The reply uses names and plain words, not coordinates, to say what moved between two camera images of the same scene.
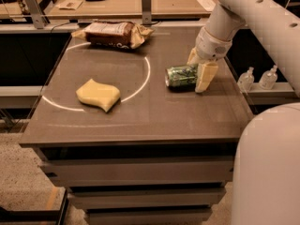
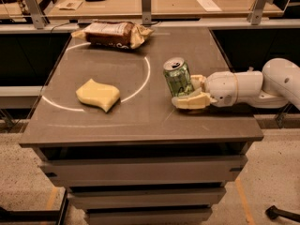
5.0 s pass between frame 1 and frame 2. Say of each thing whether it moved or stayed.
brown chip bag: stayed
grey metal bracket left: stayed
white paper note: stayed
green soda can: moved
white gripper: moved
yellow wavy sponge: stayed
